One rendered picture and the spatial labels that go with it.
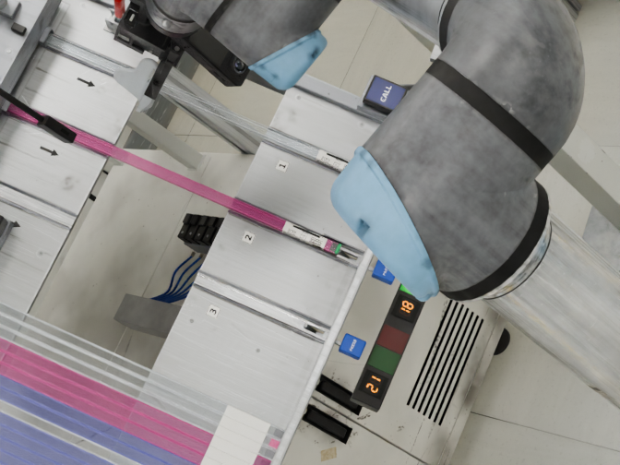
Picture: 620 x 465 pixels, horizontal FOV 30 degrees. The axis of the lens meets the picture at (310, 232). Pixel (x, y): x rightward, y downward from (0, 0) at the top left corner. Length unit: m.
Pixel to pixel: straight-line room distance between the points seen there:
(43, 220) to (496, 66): 0.87
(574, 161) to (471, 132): 1.20
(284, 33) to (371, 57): 1.89
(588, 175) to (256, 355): 0.79
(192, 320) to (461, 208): 0.74
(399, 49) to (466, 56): 2.17
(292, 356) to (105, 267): 0.78
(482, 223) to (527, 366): 1.41
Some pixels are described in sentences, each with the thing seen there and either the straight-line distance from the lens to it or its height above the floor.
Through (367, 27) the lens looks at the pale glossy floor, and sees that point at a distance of 3.18.
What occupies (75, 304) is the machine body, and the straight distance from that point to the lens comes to 2.25.
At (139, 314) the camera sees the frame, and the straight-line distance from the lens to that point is 1.97.
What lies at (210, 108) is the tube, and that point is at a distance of 1.59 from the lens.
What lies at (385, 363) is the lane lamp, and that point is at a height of 0.65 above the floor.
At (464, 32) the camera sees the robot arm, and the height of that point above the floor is 1.18.
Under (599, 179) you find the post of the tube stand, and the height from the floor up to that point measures 0.21.
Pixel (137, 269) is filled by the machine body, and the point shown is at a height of 0.62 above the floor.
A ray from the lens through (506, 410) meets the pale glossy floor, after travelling 2.24.
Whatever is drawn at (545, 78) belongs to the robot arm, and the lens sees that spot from 0.85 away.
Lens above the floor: 1.70
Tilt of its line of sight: 36 degrees down
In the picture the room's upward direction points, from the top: 54 degrees counter-clockwise
